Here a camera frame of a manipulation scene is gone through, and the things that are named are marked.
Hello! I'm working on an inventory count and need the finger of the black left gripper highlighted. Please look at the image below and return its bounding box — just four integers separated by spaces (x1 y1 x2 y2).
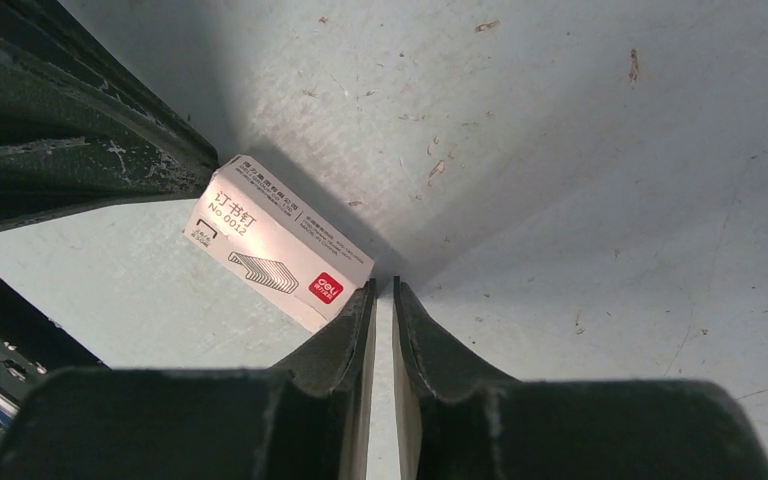
0 1 218 232

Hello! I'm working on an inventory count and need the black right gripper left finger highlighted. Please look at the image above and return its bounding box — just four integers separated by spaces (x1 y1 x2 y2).
0 280 377 479

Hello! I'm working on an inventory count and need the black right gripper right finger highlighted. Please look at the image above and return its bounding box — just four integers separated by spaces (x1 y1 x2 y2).
393 279 768 479

